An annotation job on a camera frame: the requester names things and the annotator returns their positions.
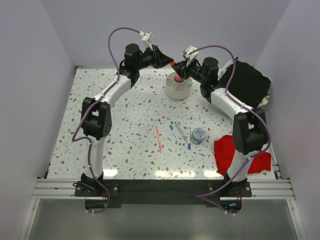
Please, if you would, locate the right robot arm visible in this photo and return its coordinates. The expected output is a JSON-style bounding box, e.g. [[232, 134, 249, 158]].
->
[[171, 57, 271, 199]]

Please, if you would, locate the blue capped pen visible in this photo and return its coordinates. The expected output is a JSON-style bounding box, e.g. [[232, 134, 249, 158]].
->
[[169, 124, 182, 146]]

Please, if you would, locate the beige cloth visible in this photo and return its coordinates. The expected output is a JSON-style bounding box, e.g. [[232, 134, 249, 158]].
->
[[257, 94, 270, 108]]

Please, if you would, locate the aluminium rail frame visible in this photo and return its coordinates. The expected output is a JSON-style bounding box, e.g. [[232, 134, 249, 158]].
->
[[18, 65, 307, 240]]

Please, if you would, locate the white plastic basket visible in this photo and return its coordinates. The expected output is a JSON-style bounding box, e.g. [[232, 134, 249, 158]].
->
[[210, 60, 240, 120]]

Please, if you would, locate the black cloth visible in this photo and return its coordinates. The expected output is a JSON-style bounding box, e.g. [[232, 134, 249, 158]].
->
[[219, 60, 272, 108]]

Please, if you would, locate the pink glue stick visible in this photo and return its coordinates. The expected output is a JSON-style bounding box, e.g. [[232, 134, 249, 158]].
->
[[174, 73, 184, 83]]

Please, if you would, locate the orange pen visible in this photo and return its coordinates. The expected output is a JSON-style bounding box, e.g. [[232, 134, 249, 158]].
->
[[155, 126, 163, 153]]

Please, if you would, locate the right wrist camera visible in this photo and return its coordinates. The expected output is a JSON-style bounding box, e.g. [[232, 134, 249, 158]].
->
[[183, 45, 199, 61]]

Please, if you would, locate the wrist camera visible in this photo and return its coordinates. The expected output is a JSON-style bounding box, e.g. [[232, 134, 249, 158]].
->
[[139, 31, 155, 51], [183, 45, 199, 61]]

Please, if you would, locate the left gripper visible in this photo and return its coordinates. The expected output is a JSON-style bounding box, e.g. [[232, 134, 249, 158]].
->
[[136, 45, 174, 72]]

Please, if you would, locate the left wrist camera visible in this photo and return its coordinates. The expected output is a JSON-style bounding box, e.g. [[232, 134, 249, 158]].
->
[[139, 31, 155, 51]]

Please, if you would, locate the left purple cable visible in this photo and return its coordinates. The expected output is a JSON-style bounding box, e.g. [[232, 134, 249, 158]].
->
[[71, 27, 146, 215]]

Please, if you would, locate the red cloth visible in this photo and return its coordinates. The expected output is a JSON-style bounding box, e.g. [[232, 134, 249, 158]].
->
[[213, 135, 272, 175]]

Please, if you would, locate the purple cable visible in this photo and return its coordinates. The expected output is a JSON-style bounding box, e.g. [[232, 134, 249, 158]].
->
[[71, 27, 146, 215], [193, 44, 272, 213]]

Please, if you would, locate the blue pen right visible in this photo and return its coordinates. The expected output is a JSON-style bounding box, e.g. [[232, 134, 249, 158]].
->
[[187, 127, 192, 150]]

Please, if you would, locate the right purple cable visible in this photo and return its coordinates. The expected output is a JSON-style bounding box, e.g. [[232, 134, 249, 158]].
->
[[193, 44, 272, 213]]

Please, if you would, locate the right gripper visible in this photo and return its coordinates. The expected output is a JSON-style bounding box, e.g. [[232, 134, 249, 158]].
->
[[172, 57, 206, 85]]

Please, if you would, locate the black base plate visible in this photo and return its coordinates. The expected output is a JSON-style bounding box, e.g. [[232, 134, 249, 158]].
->
[[74, 178, 251, 210]]

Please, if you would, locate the white blue marker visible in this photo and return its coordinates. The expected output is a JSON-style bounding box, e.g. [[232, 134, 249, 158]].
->
[[174, 121, 188, 143]]

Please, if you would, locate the blue washi tape roll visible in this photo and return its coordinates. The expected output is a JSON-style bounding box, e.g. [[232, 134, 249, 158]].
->
[[191, 127, 206, 145]]

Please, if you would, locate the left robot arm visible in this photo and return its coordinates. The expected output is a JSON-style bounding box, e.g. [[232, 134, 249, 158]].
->
[[77, 43, 174, 196]]

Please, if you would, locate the round beige divided organizer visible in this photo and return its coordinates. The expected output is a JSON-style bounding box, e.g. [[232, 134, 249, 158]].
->
[[164, 72, 193, 101]]

